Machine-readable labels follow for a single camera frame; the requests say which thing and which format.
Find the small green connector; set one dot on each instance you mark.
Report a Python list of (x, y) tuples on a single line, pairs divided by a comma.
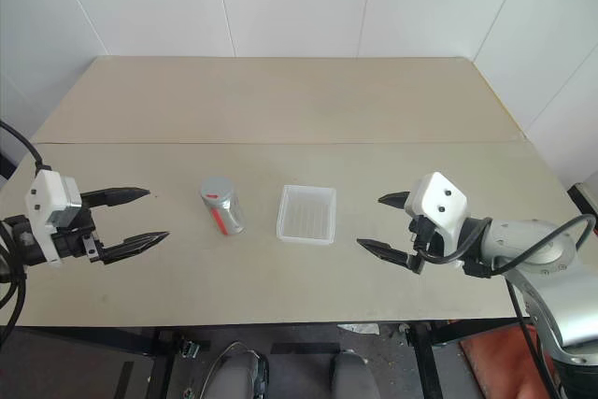
[(189, 348)]

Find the silver can with red label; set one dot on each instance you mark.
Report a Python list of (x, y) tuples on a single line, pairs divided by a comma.
[(229, 219)]

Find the clear plastic tray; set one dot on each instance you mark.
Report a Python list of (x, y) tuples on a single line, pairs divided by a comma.
[(306, 217)]

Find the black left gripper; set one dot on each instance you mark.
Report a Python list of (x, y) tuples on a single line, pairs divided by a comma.
[(70, 240)]

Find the black floor panel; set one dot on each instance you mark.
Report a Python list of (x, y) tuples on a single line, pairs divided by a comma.
[(70, 366)]

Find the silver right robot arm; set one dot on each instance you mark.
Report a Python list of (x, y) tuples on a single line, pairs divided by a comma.
[(523, 240)]

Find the black table frame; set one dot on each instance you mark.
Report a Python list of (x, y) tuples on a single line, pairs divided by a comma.
[(425, 357)]

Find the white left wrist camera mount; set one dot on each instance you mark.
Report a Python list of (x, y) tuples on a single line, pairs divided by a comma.
[(44, 198)]

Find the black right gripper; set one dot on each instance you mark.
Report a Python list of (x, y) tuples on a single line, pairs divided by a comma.
[(432, 240)]

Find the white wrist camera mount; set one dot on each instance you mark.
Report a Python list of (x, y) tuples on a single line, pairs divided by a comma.
[(439, 193), (44, 198)]

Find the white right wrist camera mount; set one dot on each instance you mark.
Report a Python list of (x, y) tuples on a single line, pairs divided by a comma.
[(439, 193)]

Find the red-brown floor mat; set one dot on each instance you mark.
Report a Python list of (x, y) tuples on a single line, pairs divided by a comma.
[(504, 352)]

